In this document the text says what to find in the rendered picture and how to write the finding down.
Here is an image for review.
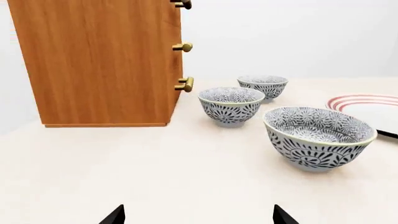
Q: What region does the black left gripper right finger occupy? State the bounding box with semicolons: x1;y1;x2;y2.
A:
273;203;300;224

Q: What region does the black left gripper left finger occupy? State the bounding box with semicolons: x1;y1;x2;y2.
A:
98;203;126;224

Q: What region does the brown wooden cabinet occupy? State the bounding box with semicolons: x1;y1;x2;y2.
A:
6;0;183;128

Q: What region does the blue patterned ceramic bowl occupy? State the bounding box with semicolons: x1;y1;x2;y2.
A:
263;106;378;174
236;75;289;103
198;86;266;129

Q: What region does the white plate with red rings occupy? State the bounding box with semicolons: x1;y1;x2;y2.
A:
325;93;398;140

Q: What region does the brass drawer handle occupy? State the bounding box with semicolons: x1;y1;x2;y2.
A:
174;77;195;93
172;42;193;53
169;0;192;11

